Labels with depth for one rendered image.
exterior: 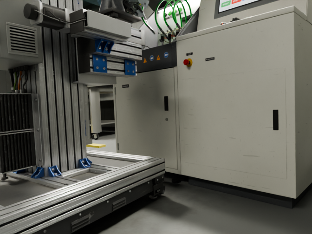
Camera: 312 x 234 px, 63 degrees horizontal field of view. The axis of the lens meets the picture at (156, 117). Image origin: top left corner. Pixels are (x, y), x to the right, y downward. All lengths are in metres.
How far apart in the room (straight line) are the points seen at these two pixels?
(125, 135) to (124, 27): 1.05
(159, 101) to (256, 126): 0.70
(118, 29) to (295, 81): 0.86
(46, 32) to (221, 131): 1.05
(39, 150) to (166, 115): 0.84
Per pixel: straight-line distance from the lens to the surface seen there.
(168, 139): 1.76
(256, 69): 1.42
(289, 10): 1.42
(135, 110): 1.97
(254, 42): 1.44
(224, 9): 1.88
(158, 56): 1.81
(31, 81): 1.38
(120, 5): 1.49
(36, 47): 1.28
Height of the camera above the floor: 0.56
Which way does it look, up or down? 3 degrees down
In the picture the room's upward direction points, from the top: 2 degrees counter-clockwise
